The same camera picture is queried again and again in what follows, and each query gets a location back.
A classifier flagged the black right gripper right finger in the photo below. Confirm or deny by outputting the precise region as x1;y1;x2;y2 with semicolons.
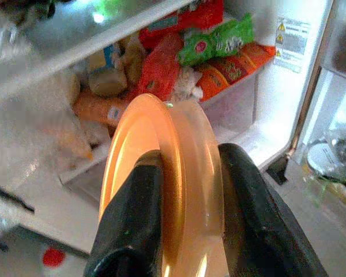
218;143;329;277

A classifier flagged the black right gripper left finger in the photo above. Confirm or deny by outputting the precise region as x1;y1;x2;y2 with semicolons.
83;152;163;277

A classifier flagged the black white fridge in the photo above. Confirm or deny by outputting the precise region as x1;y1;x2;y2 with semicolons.
0;0;335;254

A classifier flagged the white fridge door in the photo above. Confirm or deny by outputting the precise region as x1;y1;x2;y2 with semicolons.
291;0;346;208

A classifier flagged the white jug red cap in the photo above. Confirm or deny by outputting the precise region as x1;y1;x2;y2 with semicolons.
42;246;67;268

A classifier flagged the long orange packet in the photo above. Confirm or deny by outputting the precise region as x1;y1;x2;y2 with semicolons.
73;89;133;128

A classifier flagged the clear bubble wrap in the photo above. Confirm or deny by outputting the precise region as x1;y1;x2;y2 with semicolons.
0;72;93;240

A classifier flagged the beige round container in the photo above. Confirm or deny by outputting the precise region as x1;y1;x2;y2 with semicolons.
88;69;127;98

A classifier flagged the orange snack packet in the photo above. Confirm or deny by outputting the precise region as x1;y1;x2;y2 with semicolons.
195;63;230;102
210;42;277;86

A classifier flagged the white crumpled plastic bag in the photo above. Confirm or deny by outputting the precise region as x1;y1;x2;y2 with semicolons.
172;68;204;102

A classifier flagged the red snack packet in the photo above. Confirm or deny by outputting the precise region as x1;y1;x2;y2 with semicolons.
137;33;185;100

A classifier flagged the yellow blue box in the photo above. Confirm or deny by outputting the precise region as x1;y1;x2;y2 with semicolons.
88;43;125;73

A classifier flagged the white warning label sticker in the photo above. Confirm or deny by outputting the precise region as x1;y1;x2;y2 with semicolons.
273;17;311;74

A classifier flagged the green snack packet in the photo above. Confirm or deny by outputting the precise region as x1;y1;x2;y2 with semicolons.
177;13;254;66

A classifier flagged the large red packet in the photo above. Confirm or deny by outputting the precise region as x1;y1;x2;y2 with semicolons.
140;0;224;48

